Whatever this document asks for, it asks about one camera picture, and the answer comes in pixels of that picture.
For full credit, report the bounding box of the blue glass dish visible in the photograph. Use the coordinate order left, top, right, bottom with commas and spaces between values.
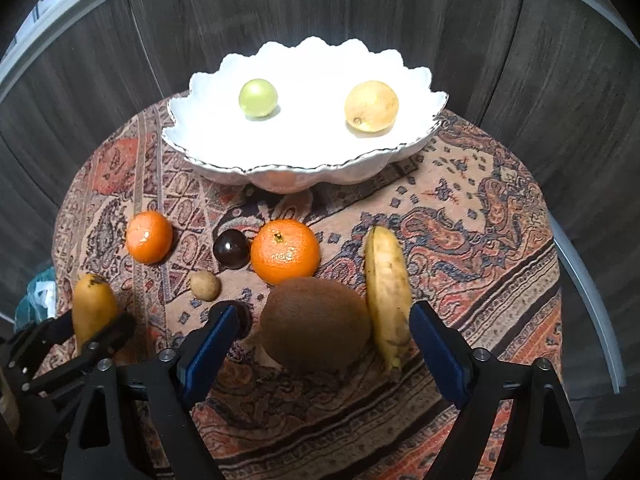
14, 266, 56, 333

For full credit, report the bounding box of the large orange tangerine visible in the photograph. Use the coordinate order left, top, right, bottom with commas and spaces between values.
250, 219, 321, 285

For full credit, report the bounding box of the small orange tangerine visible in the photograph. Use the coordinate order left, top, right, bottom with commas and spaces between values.
126, 210, 174, 266

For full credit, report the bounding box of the brown kiwi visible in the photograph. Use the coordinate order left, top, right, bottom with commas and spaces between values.
258, 278, 371, 374

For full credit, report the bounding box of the yellow lemon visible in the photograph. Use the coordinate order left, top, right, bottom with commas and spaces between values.
344, 80, 399, 133

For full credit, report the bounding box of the small yellow banana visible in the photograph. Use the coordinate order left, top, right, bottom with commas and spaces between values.
364, 226, 412, 377

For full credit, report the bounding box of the yellow mango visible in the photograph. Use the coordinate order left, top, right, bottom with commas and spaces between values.
72, 273, 120, 353

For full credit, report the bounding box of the small tan round fruit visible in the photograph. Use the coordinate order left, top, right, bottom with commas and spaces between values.
190, 270, 221, 301

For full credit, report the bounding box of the white scalloped bowl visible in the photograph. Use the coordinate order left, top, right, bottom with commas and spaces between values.
162, 37, 449, 194

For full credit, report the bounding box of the green apple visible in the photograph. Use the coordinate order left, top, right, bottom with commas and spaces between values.
239, 79, 278, 118

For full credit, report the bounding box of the patterned paisley tablecloth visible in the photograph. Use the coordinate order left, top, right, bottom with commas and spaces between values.
52, 102, 562, 479

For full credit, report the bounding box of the dark plum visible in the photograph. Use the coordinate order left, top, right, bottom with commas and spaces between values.
213, 229, 250, 270
233, 301, 253, 340

